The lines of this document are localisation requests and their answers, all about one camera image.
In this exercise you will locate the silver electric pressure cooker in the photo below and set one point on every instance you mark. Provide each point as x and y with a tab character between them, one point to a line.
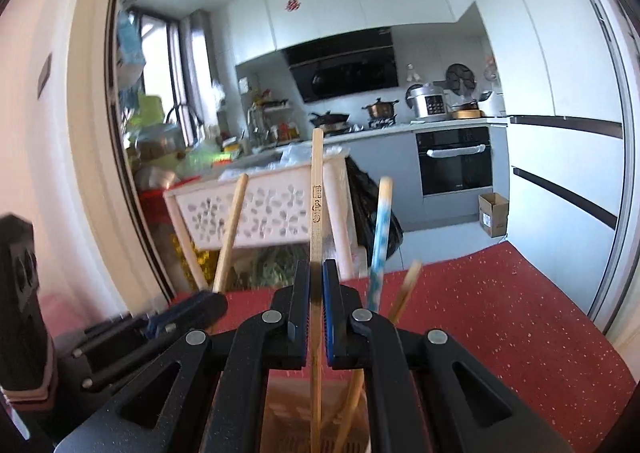
427	103

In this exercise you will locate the white flower-cutout basket rack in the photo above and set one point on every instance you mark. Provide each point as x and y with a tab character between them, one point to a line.
260	213

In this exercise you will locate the small white appliance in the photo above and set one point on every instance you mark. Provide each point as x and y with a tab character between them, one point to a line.
491	104

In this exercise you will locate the red paper decal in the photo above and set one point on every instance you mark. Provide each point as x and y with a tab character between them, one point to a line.
293	4

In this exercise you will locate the black wok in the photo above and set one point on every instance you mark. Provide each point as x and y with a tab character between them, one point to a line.
330	120

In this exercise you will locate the green plastic container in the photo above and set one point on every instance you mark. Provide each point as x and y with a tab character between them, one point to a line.
149	110

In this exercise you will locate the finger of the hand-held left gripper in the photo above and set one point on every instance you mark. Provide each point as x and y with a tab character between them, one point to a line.
200	308
120	358

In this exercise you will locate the wooden tray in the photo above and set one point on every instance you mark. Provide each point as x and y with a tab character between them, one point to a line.
469	113

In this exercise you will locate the round black divided tray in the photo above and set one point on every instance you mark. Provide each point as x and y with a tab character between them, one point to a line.
460	78

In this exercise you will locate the red plastic basket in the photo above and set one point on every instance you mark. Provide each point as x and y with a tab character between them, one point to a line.
152	205

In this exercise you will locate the large steel pot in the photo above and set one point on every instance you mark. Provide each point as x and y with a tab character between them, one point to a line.
160	143

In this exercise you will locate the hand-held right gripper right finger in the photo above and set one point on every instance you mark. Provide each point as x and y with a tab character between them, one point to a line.
332	318

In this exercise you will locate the black plastic bag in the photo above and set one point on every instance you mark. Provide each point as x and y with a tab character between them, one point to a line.
370	213

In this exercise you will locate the blue patterned bamboo chopstick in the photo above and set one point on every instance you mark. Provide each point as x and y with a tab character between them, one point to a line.
380	233

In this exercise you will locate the grey wall switch panel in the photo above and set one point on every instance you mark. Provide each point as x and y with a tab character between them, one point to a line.
45	75

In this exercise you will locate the cardboard box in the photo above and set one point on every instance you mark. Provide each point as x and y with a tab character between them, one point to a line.
494	215

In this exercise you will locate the gold foil package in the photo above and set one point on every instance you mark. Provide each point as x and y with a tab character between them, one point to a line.
200	263

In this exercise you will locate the metal spice rack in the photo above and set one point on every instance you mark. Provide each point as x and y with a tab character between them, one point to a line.
275	125

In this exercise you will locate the white upper kitchen cabinets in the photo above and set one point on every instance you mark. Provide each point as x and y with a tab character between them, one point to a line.
350	8

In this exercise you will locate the black kitchen faucet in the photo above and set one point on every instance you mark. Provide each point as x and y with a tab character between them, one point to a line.
182	115

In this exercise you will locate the steel cooking pot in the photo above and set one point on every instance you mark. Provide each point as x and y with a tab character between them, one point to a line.
381	109

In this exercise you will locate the black range hood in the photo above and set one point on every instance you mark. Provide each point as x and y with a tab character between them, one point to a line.
345	68

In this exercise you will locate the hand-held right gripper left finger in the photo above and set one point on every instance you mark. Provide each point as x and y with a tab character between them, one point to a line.
302	313

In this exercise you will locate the white refrigerator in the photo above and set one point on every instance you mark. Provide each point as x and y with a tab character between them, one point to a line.
550	83

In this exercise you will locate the hanging clear plastic bag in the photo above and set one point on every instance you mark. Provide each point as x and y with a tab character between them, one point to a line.
220	95

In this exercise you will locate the white plastic utensil holder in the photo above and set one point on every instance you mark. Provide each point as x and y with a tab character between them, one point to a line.
290	413

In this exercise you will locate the black built-in oven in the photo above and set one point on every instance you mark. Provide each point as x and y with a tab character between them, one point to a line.
455	173

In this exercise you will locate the gas stove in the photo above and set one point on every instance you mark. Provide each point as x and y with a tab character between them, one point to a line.
382	123

